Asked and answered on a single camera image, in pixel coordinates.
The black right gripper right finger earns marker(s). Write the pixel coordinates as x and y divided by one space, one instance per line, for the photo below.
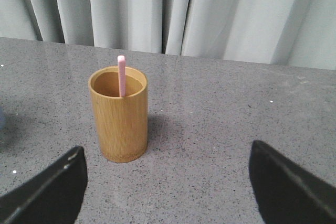
285 192

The grey-white curtain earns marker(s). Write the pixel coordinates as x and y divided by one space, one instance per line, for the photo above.
287 32

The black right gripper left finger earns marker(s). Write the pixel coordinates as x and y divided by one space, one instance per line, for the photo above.
55 195

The bamboo wooden cup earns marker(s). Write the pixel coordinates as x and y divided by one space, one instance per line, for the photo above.
121 122

